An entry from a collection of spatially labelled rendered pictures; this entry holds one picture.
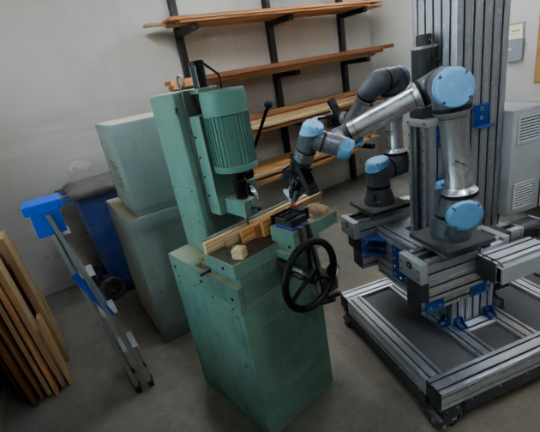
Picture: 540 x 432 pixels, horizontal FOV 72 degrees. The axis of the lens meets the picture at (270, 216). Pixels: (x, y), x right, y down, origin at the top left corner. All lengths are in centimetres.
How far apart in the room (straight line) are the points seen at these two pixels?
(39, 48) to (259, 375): 296
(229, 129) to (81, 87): 237
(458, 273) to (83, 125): 306
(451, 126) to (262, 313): 96
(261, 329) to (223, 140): 77
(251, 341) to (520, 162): 137
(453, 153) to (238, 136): 74
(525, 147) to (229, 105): 126
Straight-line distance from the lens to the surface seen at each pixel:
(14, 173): 364
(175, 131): 164
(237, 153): 142
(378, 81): 187
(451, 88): 129
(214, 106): 141
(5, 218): 371
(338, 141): 132
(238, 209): 155
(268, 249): 148
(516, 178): 195
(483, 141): 182
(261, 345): 162
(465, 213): 140
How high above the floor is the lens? 154
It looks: 21 degrees down
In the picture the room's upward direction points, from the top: 10 degrees counter-clockwise
